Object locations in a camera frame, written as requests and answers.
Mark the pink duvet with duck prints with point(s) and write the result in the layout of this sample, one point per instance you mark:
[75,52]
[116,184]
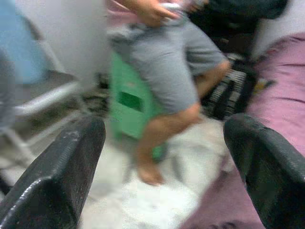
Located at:
[281,83]

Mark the person in grey shorts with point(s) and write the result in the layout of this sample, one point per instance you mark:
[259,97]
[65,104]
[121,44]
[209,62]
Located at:
[166,66]

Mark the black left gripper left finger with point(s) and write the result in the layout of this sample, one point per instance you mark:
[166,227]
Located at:
[52,186]

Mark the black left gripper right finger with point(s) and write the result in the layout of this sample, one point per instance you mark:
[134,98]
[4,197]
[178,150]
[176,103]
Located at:
[274,181]

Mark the white metal tube frame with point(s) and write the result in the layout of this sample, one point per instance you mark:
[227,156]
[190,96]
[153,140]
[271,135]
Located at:
[47,97]

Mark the light blue cloth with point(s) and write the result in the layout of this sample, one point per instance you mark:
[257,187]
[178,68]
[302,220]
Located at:
[19,43]

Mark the black bag with white print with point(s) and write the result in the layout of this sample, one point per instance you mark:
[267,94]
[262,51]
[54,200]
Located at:
[228,95]

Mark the green plastic stool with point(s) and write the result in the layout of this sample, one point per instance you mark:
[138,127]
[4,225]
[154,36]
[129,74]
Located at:
[128,119]

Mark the bare person hand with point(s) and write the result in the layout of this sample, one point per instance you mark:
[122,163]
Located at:
[152,15]

